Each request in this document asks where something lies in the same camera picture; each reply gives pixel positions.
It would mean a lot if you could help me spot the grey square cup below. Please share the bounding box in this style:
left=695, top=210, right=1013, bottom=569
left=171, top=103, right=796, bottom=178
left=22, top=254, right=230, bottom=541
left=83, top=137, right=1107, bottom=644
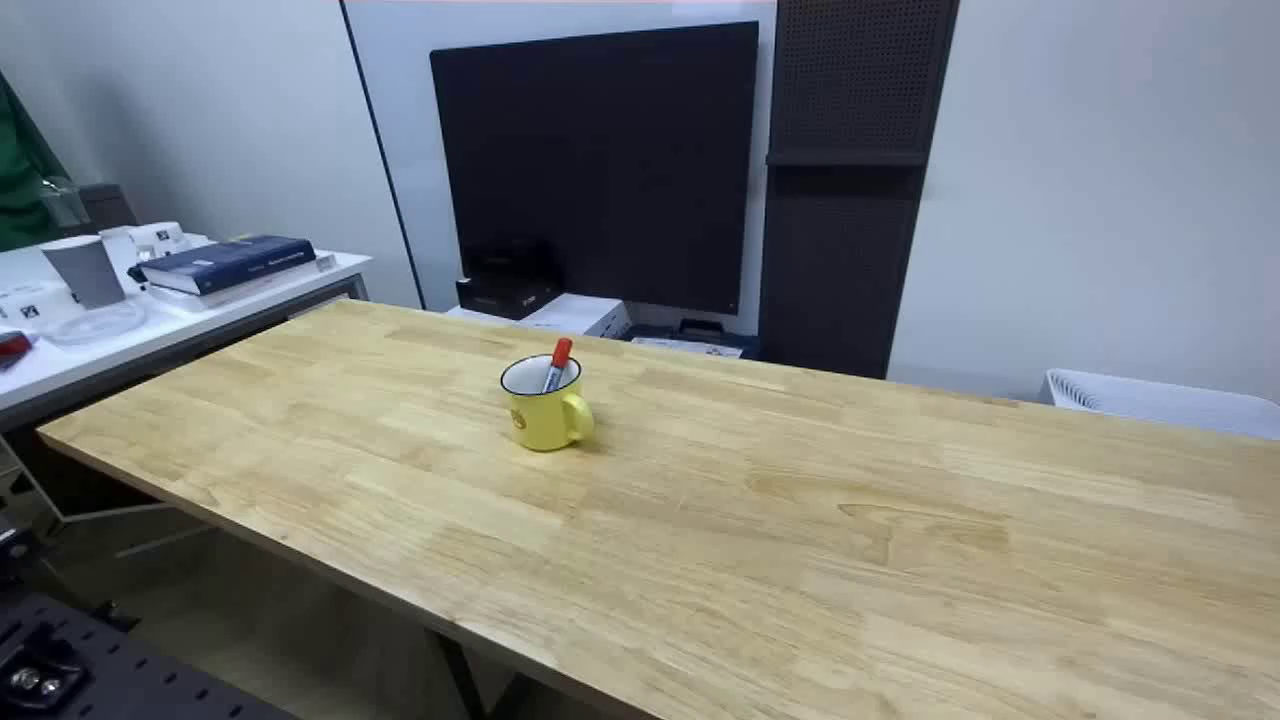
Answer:
left=38, top=236, right=128, bottom=313

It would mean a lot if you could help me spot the white flat box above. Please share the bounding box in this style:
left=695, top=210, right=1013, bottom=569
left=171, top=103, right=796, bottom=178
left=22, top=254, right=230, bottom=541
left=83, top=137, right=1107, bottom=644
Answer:
left=516, top=287, right=634, bottom=341

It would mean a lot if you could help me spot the green cloth object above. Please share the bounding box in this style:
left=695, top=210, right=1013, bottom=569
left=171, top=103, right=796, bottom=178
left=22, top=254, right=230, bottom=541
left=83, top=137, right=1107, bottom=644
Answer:
left=0, top=72, right=71, bottom=257

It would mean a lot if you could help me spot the dark tall cabinet panel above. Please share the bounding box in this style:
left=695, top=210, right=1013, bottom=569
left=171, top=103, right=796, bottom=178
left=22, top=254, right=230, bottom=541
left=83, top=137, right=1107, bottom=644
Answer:
left=757, top=0, right=964, bottom=380

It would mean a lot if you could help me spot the red marker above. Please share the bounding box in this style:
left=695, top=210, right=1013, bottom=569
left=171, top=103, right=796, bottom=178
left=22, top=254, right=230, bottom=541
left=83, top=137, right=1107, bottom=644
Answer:
left=541, top=333, right=581, bottom=398

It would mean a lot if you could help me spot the black perforated board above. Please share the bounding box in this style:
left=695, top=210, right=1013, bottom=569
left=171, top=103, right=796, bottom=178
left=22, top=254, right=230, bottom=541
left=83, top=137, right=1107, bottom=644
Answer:
left=0, top=591, right=290, bottom=720

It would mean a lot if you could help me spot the dark blue book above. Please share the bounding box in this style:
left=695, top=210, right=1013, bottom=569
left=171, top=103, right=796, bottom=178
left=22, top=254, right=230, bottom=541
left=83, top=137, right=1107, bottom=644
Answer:
left=128, top=233, right=325, bottom=299

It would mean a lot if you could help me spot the white plastic bin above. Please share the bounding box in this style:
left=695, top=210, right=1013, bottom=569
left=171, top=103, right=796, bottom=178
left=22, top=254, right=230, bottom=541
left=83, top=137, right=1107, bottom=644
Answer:
left=1038, top=364, right=1280, bottom=443

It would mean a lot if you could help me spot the white side table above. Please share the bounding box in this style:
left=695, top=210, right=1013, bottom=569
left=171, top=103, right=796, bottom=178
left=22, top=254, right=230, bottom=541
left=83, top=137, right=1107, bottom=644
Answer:
left=0, top=221, right=375, bottom=433

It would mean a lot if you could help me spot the large black monitor screen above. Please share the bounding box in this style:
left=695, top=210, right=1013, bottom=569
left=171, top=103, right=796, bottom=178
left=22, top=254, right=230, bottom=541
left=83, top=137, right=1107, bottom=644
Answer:
left=428, top=16, right=763, bottom=319

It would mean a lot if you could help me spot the clear round plate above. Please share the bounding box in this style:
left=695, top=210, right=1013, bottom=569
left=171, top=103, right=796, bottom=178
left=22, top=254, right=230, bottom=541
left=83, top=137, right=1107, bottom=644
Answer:
left=38, top=299, right=152, bottom=347

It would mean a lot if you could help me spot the black box under monitor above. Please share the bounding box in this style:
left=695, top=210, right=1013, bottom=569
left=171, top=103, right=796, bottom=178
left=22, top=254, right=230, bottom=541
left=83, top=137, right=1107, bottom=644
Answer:
left=453, top=257, right=563, bottom=326

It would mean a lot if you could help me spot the yellow enamel mug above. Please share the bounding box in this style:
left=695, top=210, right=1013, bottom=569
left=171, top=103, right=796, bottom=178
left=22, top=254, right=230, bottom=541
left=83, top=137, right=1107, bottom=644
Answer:
left=497, top=351, right=596, bottom=456

